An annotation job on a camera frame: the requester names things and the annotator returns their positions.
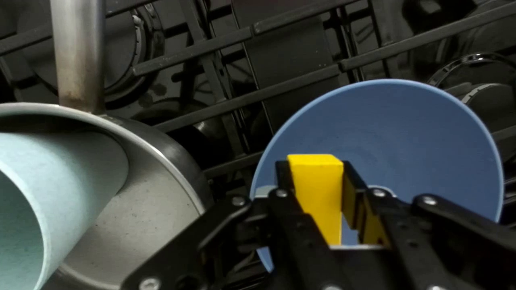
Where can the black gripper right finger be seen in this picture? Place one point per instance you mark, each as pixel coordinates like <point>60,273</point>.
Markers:
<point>462,247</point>

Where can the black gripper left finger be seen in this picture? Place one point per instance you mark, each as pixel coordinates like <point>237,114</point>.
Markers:
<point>252,243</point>

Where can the yellow block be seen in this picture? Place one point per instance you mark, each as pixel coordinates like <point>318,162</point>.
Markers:
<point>317,188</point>

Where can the blue bowl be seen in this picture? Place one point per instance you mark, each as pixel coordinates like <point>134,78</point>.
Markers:
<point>408,140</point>

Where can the stainless steel gas stove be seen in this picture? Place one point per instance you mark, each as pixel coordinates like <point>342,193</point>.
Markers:
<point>291,59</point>

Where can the teal cup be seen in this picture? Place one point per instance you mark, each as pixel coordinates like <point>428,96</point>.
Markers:
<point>59,199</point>

